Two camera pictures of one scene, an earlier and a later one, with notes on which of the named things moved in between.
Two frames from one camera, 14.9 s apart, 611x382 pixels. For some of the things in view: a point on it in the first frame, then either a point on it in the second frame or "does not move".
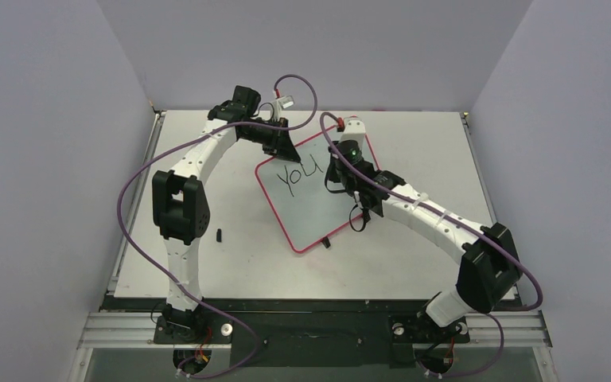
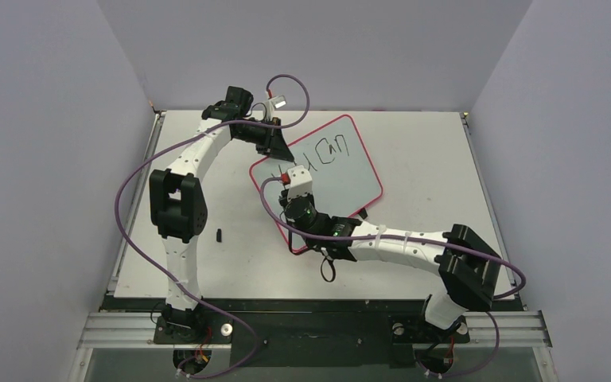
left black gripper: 281,145 does not move
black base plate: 305,331 does not move
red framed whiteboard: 371,158 → 343,176
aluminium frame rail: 527,329 does not move
